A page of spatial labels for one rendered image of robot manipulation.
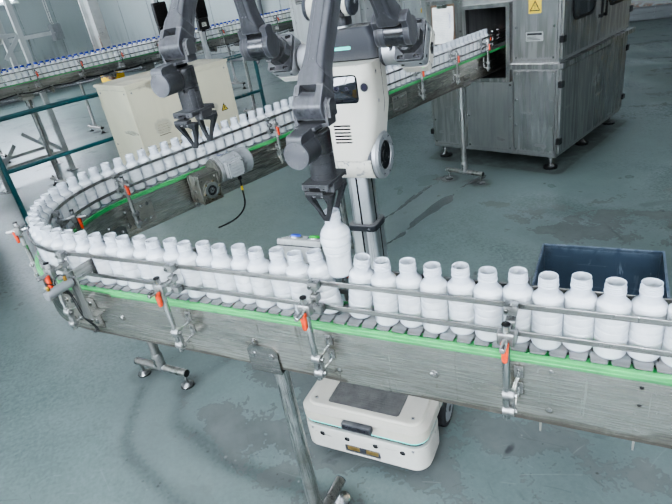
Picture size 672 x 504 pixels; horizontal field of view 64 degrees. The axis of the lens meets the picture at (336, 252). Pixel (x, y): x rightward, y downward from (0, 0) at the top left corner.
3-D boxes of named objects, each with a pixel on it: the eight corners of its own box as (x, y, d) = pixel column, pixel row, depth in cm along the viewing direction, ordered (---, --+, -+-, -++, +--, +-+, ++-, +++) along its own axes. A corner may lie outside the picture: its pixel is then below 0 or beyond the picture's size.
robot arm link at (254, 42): (280, 38, 171) (266, 40, 173) (262, 25, 162) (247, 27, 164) (278, 66, 171) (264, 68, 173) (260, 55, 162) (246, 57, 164)
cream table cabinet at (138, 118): (220, 166, 612) (192, 59, 558) (253, 173, 572) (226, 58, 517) (133, 202, 547) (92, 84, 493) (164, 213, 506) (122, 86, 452)
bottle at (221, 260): (223, 306, 145) (207, 253, 137) (220, 296, 150) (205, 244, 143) (244, 300, 146) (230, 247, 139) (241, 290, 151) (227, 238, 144)
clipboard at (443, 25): (433, 44, 476) (431, 5, 461) (456, 43, 461) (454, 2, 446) (431, 45, 473) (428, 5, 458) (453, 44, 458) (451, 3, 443)
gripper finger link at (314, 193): (349, 212, 123) (343, 174, 119) (336, 226, 117) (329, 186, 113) (323, 211, 126) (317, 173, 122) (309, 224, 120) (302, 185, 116)
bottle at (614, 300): (618, 341, 109) (626, 272, 102) (631, 360, 104) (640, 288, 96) (588, 343, 110) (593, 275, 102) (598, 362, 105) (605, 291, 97)
